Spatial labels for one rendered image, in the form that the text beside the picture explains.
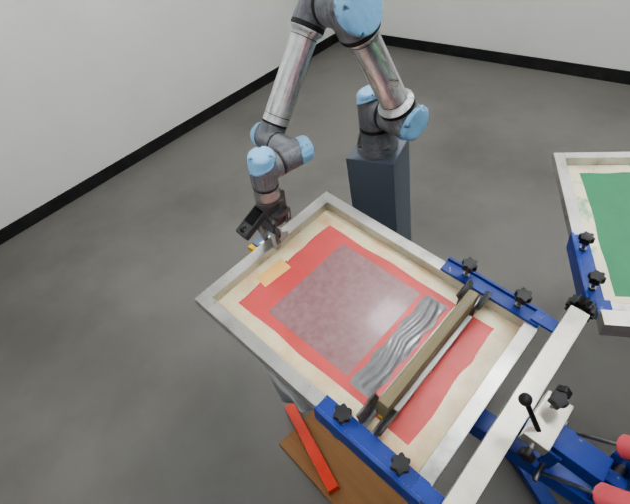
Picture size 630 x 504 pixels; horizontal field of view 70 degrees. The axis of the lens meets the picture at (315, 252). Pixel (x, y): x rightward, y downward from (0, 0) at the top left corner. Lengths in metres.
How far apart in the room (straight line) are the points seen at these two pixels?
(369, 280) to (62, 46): 3.44
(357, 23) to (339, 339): 0.81
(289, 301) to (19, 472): 1.96
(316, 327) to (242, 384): 1.31
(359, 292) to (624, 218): 0.97
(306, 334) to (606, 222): 1.10
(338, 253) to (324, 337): 0.30
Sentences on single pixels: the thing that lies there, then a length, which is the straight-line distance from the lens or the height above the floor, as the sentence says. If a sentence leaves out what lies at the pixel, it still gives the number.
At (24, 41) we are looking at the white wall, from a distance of 4.22.
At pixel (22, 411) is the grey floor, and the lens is 3.15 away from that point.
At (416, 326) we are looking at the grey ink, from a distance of 1.30.
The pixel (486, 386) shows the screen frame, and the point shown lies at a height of 1.04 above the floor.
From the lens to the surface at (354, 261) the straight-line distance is 1.41.
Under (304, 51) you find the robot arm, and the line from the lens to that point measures 1.32.
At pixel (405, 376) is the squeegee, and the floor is 1.13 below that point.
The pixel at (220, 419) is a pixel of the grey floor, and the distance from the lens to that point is 2.49.
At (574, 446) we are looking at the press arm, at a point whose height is 1.06.
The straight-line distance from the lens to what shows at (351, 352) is 1.25.
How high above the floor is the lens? 2.11
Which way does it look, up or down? 44 degrees down
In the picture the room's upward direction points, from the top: 13 degrees counter-clockwise
